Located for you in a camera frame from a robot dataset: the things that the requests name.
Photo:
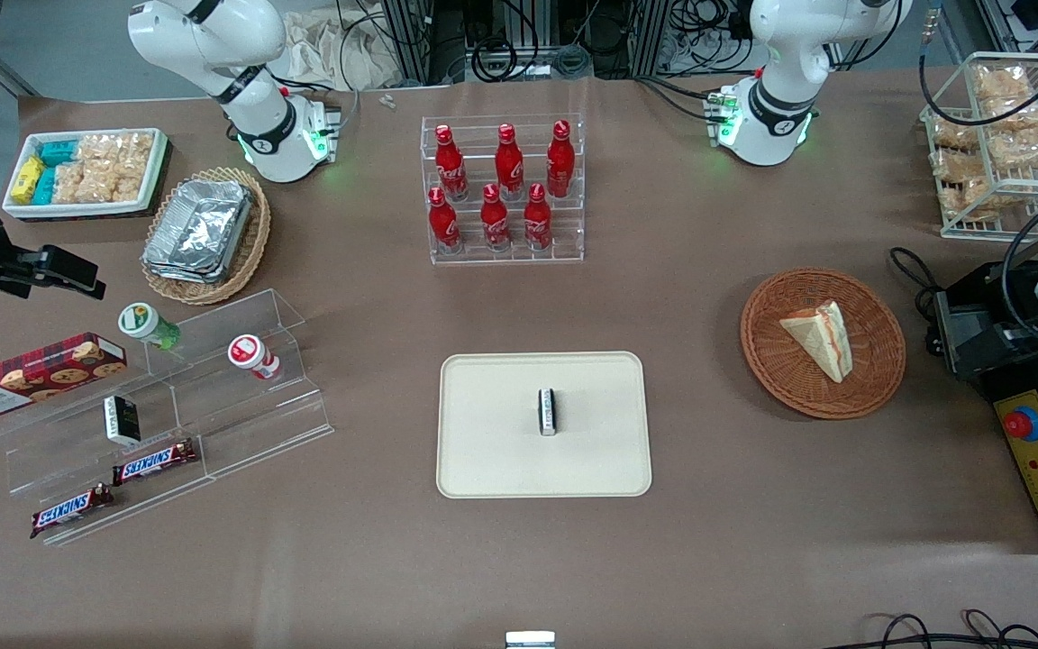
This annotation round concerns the white rectangular snack bin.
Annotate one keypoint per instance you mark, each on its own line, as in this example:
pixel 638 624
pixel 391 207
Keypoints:
pixel 154 167

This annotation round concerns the small black white box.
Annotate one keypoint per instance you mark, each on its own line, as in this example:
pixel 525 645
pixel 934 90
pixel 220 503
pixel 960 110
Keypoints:
pixel 122 419

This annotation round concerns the brown Snickers bar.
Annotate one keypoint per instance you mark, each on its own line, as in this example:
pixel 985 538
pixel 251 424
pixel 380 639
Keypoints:
pixel 154 462
pixel 70 511

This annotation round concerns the black machine yellow panel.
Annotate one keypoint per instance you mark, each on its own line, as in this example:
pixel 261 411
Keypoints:
pixel 1037 460

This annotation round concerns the aluminium frame rack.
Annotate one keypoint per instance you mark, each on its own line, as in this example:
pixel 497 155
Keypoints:
pixel 415 36

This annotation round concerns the clear acrylic step display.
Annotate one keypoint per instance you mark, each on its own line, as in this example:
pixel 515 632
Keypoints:
pixel 249 424

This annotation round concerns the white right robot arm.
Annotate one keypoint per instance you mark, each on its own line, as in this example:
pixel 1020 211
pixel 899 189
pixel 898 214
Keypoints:
pixel 213 36

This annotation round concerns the clear acrylic bottle rack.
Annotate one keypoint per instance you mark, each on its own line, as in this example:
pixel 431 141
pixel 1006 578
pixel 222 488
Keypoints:
pixel 505 256

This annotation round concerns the red cola bottle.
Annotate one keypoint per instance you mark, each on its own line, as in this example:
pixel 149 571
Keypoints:
pixel 537 220
pixel 495 221
pixel 560 162
pixel 443 223
pixel 509 164
pixel 451 167

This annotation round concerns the small black white pack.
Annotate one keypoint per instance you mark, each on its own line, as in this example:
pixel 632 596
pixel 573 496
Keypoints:
pixel 548 412

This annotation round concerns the small red white bottle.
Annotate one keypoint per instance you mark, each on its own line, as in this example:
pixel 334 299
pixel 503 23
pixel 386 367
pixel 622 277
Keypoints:
pixel 249 352

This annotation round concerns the red tartan cookie box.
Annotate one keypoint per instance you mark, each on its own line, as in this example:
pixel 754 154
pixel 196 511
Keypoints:
pixel 32 377

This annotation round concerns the clear rice cracker pack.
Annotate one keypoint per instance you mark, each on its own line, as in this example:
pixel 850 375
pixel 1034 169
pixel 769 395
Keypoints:
pixel 97 167
pixel 68 182
pixel 132 165

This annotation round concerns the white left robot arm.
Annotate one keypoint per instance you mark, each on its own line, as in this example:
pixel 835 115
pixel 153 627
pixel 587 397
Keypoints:
pixel 776 54

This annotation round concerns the teal snack packet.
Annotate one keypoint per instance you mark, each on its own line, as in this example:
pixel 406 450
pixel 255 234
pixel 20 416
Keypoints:
pixel 58 151
pixel 44 186

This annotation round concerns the green bottle white lid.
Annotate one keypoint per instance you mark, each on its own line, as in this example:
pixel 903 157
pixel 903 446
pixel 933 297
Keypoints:
pixel 142 323

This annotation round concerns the yellow snack packet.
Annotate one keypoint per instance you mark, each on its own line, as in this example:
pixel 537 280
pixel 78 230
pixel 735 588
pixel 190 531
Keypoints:
pixel 27 180

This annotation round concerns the beige crumpled cloth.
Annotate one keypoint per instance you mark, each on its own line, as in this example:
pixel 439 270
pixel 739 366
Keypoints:
pixel 321 50

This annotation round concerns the clear fried snack pack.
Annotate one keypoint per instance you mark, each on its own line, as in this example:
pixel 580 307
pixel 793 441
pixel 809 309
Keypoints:
pixel 953 135
pixel 960 167
pixel 1010 90
pixel 974 200
pixel 1028 144

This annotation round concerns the beige rectangular tray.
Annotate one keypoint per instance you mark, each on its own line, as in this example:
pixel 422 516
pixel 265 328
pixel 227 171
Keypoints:
pixel 492 451

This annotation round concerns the light wicker oval basket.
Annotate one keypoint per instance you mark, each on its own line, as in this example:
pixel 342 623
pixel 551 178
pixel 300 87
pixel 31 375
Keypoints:
pixel 253 234

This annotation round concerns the brown round wicker basket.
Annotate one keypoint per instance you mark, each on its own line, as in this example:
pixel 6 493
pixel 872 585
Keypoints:
pixel 780 361

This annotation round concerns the stacked aluminium foil containers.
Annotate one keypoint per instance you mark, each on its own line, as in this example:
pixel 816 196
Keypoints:
pixel 199 230

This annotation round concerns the triangular sandwich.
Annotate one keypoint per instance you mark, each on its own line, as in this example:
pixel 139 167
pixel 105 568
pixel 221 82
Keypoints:
pixel 821 338

